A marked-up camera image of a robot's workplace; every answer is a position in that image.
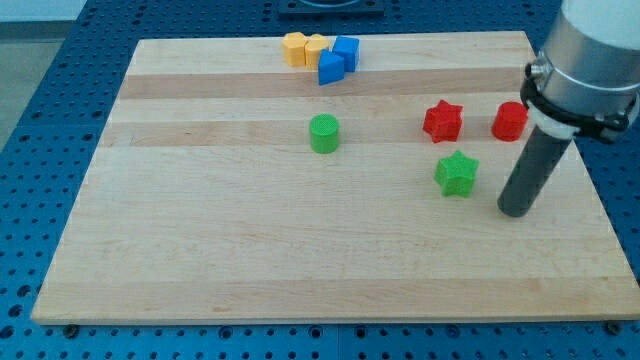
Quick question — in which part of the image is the wooden board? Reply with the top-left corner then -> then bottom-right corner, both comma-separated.
32,32 -> 639,325

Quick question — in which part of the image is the green star block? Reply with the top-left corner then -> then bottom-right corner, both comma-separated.
434,151 -> 480,198

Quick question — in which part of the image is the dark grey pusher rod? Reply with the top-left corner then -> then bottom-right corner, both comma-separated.
497,126 -> 571,218

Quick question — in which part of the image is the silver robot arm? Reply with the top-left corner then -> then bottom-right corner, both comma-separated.
521,0 -> 639,143

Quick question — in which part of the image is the yellow heart block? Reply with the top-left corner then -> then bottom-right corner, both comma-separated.
305,34 -> 330,70

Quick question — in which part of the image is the red star block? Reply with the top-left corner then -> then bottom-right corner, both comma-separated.
422,100 -> 464,143

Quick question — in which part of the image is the green cylinder block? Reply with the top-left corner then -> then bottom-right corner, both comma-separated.
309,113 -> 340,154

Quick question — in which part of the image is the blue cube block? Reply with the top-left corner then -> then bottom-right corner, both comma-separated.
332,36 -> 360,73

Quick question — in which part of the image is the yellow hexagon block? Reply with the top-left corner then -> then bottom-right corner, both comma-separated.
281,32 -> 308,67

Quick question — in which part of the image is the blue triangular block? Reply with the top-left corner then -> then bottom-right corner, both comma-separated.
317,49 -> 345,86

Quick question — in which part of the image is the red cylinder block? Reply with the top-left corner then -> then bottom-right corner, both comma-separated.
491,101 -> 528,142

